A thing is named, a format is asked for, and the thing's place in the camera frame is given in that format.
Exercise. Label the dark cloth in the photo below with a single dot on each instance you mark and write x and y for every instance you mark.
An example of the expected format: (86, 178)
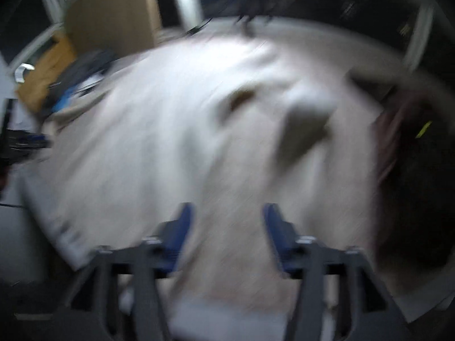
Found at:
(416, 191)

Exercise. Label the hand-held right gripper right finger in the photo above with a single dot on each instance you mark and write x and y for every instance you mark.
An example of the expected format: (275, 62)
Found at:
(279, 241)

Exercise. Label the brown garment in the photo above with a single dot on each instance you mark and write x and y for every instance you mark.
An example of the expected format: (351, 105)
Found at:
(387, 138)

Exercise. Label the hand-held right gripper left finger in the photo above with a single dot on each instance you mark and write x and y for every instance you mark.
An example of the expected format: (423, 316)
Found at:
(181, 234)

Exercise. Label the large plywood board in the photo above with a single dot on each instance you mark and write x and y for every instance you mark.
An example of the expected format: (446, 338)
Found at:
(113, 10)

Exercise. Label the dark grey folded pants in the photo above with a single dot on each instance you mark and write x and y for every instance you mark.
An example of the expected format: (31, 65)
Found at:
(85, 67)

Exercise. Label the cream knit cardigan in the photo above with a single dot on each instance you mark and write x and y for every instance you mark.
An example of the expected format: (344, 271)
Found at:
(177, 131)

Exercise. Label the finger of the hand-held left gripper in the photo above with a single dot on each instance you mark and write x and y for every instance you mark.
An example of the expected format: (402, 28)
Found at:
(32, 138)

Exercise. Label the white printed garment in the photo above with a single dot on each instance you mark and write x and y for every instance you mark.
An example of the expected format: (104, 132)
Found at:
(89, 83)

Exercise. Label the small white object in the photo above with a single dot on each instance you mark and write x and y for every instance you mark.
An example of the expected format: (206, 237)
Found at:
(23, 71)

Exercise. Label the yellow-brown cardboard box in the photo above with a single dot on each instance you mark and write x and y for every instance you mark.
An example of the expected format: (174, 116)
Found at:
(46, 74)

